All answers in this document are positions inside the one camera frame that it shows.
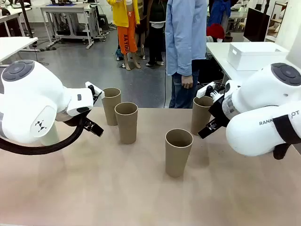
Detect blue jacket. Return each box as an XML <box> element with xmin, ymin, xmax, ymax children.
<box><xmin>207</xmin><ymin>0</ymin><xmax>233</xmax><ymax>28</ymax></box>

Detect white table with metal frame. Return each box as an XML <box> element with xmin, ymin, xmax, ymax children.
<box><xmin>40</xmin><ymin>3</ymin><xmax>100</xmax><ymax>50</ymax></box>

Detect red round object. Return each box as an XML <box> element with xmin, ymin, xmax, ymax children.
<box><xmin>206</xmin><ymin>23</ymin><xmax>226</xmax><ymax>40</ymax></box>

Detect pale green cup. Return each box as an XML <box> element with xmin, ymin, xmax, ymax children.
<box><xmin>39</xmin><ymin>121</ymin><xmax>60</xmax><ymax>146</ymax></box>

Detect black pole stand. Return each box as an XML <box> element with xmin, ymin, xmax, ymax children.
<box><xmin>18</xmin><ymin>0</ymin><xmax>34</xmax><ymax>39</ymax></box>

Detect black monitor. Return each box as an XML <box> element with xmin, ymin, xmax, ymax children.
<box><xmin>243</xmin><ymin>7</ymin><xmax>271</xmax><ymax>43</ymax></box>

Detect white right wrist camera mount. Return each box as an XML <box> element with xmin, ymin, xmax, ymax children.
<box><xmin>197</xmin><ymin>81</ymin><xmax>227</xmax><ymax>100</ymax></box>

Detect white side table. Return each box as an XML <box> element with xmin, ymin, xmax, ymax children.
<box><xmin>0</xmin><ymin>36</ymin><xmax>39</xmax><ymax>63</ymax></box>

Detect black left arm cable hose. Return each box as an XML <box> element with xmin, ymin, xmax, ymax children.
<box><xmin>0</xmin><ymin>113</ymin><xmax>87</xmax><ymax>155</ymax></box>

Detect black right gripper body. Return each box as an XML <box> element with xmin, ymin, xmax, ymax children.
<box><xmin>208</xmin><ymin>97</ymin><xmax>230</xmax><ymax>126</ymax></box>

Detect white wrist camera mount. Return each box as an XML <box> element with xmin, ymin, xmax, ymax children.
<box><xmin>197</xmin><ymin>81</ymin><xmax>227</xmax><ymax>100</ymax></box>
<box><xmin>85</xmin><ymin>81</ymin><xmax>105</xmax><ymax>106</ymax></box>

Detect large white table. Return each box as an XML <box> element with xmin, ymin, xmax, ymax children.
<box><xmin>206</xmin><ymin>41</ymin><xmax>301</xmax><ymax>83</ymax></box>

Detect person in blue shirt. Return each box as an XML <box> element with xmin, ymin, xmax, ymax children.
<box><xmin>165</xmin><ymin>0</ymin><xmax>209</xmax><ymax>109</ymax></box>

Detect person's left forearm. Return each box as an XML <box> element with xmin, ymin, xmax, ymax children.
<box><xmin>178</xmin><ymin>35</ymin><xmax>206</xmax><ymax>77</ymax></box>

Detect white plastic basket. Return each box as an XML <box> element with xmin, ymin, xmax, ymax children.
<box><xmin>227</xmin><ymin>42</ymin><xmax>289</xmax><ymax>72</ymax></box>

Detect person in black clothes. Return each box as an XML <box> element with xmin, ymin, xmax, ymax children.
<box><xmin>141</xmin><ymin>0</ymin><xmax>166</xmax><ymax>67</ymax></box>

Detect brown paper cup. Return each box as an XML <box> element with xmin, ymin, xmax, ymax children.
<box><xmin>114</xmin><ymin>102</ymin><xmax>138</xmax><ymax>145</ymax></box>
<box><xmin>191</xmin><ymin>96</ymin><xmax>215</xmax><ymax>136</ymax></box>
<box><xmin>165</xmin><ymin>129</ymin><xmax>194</xmax><ymax>178</ymax></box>
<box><xmin>101</xmin><ymin>88</ymin><xmax>122</xmax><ymax>126</ymax></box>

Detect black right arm cable sleeve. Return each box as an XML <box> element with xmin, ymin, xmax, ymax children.
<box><xmin>272</xmin><ymin>114</ymin><xmax>301</xmax><ymax>161</ymax></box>

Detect person's left hand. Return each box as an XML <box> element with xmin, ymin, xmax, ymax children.
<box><xmin>181</xmin><ymin>74</ymin><xmax>194</xmax><ymax>90</ymax></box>

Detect mannequin yellow jacket orange shorts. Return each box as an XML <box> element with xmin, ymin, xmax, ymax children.
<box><xmin>106</xmin><ymin>0</ymin><xmax>142</xmax><ymax>71</ymax></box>

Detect white workbench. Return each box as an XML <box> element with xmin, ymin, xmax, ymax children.
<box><xmin>0</xmin><ymin>5</ymin><xmax>32</xmax><ymax>37</ymax></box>

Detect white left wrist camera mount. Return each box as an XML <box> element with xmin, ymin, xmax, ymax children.
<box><xmin>85</xmin><ymin>81</ymin><xmax>105</xmax><ymax>106</ymax></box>

